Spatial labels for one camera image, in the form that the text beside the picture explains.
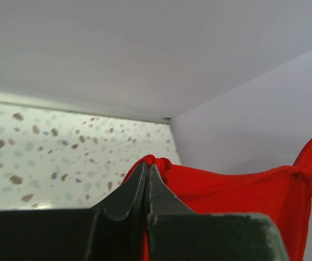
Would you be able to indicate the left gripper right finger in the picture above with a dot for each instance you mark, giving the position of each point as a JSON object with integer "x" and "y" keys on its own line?
{"x": 176, "y": 232}

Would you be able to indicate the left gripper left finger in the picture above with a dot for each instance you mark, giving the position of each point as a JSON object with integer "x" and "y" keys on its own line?
{"x": 110, "y": 230}

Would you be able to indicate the red t shirt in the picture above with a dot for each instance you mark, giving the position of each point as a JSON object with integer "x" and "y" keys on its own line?
{"x": 284, "y": 194}

